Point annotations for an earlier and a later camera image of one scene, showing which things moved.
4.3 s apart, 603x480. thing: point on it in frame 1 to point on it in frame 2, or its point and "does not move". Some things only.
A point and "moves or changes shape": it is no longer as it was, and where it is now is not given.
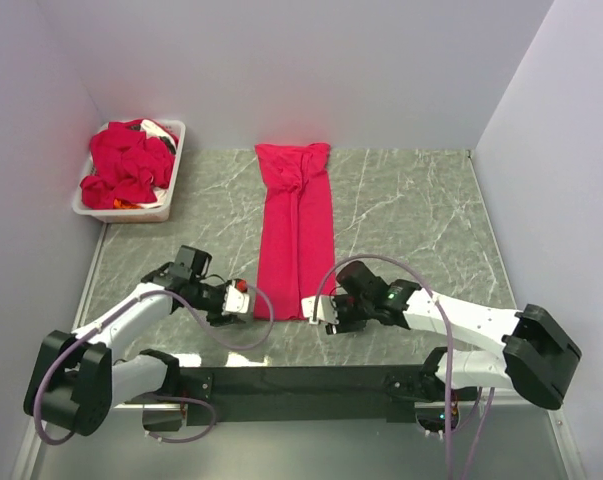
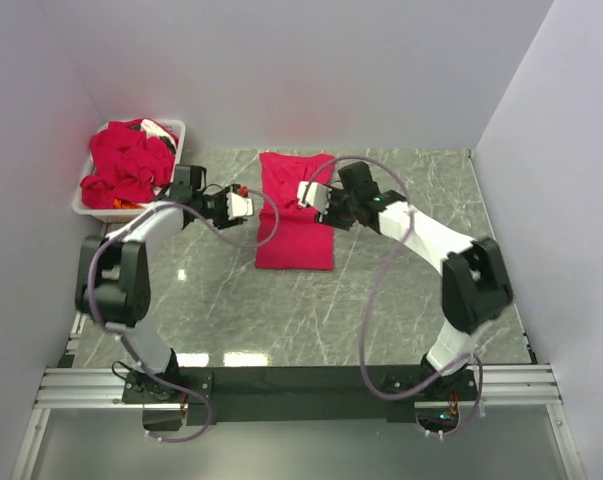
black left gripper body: (208, 297) to (214, 207)
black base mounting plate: (393, 390) does not move
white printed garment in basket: (153, 129) does not move
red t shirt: (295, 245) moves or changes shape
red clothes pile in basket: (125, 166) does not move
